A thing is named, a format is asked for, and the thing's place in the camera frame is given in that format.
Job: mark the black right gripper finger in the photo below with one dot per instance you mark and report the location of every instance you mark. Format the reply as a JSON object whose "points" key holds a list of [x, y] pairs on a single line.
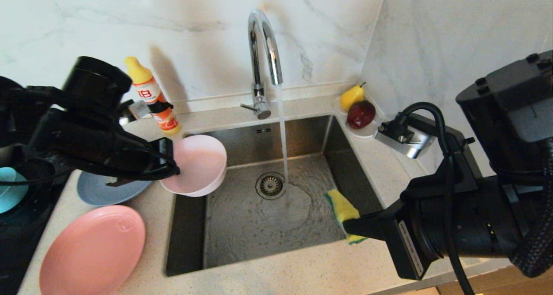
{"points": [[371, 226]]}

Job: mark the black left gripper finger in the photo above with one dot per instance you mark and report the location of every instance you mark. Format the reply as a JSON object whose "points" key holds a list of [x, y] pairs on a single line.
{"points": [[166, 150], [170, 173]]}

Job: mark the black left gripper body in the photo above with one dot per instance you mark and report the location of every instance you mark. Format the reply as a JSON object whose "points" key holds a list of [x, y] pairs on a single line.
{"points": [[129, 161]]}

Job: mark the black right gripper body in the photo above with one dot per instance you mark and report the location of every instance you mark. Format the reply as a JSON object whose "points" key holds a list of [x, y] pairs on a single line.
{"points": [[414, 247]]}

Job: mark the pale pink bowl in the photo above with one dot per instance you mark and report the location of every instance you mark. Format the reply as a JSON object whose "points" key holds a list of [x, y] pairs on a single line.
{"points": [[201, 165]]}

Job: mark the yellow green sponge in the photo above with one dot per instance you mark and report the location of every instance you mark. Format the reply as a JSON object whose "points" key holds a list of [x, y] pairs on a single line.
{"points": [[341, 206]]}

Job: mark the orange dish soap bottle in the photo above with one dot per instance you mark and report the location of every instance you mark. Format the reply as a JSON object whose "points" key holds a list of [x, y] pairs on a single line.
{"points": [[149, 92]]}

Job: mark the teal bowl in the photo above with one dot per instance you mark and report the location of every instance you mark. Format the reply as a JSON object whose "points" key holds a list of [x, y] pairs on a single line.
{"points": [[11, 191]]}

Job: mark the chrome gooseneck faucet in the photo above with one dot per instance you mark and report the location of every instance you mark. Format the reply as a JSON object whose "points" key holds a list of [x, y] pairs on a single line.
{"points": [[259, 49]]}

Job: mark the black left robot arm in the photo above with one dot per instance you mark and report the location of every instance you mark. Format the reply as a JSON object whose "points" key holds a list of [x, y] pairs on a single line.
{"points": [[86, 83]]}

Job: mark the stainless steel sink basin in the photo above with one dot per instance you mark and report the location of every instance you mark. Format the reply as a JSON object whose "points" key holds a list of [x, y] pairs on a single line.
{"points": [[242, 234]]}

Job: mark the blue plate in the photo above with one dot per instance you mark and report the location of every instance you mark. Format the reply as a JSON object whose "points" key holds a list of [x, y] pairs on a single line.
{"points": [[103, 193]]}

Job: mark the small white dish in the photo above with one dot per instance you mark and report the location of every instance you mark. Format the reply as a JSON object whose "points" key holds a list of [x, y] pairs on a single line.
{"points": [[366, 133]]}

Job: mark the pink plate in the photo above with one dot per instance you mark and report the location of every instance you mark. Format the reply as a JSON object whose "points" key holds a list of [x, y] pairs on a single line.
{"points": [[95, 252]]}

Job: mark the round metal drain strainer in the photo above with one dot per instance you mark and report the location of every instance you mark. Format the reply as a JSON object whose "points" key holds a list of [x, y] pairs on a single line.
{"points": [[270, 185]]}

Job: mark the dark red apple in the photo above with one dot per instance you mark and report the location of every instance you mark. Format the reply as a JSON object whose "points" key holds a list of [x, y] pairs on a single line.
{"points": [[361, 113]]}

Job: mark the running water stream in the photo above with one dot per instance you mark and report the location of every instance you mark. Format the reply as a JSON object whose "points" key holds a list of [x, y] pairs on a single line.
{"points": [[283, 131]]}

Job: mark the yellow pear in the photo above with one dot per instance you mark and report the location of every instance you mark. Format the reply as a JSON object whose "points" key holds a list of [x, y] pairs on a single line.
{"points": [[351, 97]]}

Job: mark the black glass cooktop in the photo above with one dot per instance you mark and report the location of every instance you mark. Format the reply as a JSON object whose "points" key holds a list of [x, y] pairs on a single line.
{"points": [[21, 243]]}

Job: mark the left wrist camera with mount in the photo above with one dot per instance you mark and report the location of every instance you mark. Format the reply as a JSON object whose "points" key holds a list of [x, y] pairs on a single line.
{"points": [[138, 109]]}

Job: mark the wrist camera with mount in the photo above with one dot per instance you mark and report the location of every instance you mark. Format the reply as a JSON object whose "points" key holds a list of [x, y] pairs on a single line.
{"points": [[138, 109], [410, 139]]}

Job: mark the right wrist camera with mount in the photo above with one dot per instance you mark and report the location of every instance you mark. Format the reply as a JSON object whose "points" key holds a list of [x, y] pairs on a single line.
{"points": [[410, 139]]}

